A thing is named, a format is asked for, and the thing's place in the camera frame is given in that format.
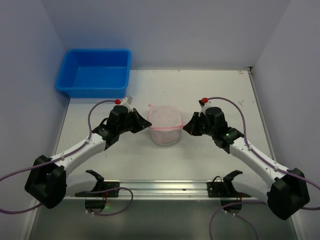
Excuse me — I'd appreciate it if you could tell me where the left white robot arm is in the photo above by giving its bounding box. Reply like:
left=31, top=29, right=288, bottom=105
left=24, top=105, right=152, bottom=209

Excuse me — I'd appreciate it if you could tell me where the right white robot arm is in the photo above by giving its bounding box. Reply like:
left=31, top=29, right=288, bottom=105
left=183, top=107, right=310, bottom=220

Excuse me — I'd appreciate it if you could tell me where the white mesh laundry bag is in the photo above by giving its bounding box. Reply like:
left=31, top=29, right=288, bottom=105
left=147, top=104, right=184, bottom=147

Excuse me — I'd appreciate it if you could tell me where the aluminium mounting rail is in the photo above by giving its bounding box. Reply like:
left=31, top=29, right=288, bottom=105
left=31, top=177, right=296, bottom=201

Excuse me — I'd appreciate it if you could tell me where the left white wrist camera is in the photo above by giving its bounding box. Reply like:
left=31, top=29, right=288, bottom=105
left=120, top=95, right=133, bottom=112

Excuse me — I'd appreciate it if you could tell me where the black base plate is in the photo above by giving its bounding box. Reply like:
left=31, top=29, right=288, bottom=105
left=91, top=181, right=120, bottom=198
left=206, top=181, right=251, bottom=198

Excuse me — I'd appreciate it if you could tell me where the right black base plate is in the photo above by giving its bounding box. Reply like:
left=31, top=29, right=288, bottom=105
left=206, top=181, right=251, bottom=198

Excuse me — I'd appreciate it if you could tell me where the blue plastic bin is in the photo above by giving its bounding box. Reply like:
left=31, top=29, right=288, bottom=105
left=55, top=48, right=132, bottom=99

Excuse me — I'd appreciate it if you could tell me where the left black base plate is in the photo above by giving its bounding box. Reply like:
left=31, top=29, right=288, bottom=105
left=91, top=181, right=120, bottom=198

